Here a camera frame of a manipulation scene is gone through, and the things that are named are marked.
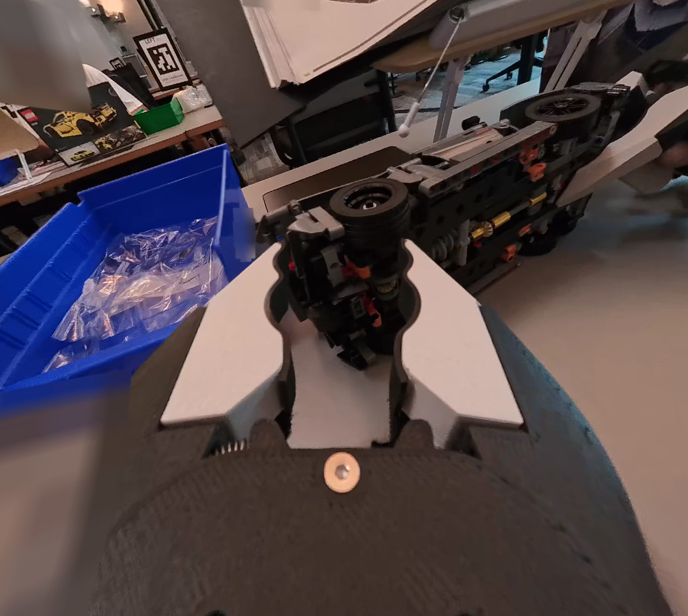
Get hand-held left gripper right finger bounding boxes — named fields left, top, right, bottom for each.
left=390, top=241, right=525, bottom=448

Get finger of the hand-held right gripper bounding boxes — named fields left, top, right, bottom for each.
left=613, top=71, right=651, bottom=114
left=556, top=87, right=688, bottom=207

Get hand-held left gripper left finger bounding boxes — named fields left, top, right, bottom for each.
left=160, top=241, right=296, bottom=431

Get grey toy car model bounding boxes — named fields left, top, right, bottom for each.
left=255, top=81, right=654, bottom=371

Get black toy wheel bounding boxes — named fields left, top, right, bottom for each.
left=329, top=178, right=412, bottom=251

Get clear bags of toy parts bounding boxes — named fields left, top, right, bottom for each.
left=43, top=217, right=229, bottom=374

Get blue plastic bin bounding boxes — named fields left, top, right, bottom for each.
left=0, top=143, right=253, bottom=394

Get green plastic box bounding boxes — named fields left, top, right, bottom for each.
left=133, top=99, right=185, bottom=136

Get crumpled clear bag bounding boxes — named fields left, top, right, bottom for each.
left=175, top=84, right=207, bottom=112

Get black office chair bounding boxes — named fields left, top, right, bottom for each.
left=269, top=71, right=398, bottom=168

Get black box yellow car print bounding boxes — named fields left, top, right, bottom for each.
left=19, top=90, right=147, bottom=165

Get framed marker poster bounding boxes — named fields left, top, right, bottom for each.
left=133, top=28, right=193, bottom=93

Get tan plywood chair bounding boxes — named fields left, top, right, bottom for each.
left=0, top=111, right=41, bottom=182

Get black display board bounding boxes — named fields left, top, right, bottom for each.
left=115, top=0, right=307, bottom=149

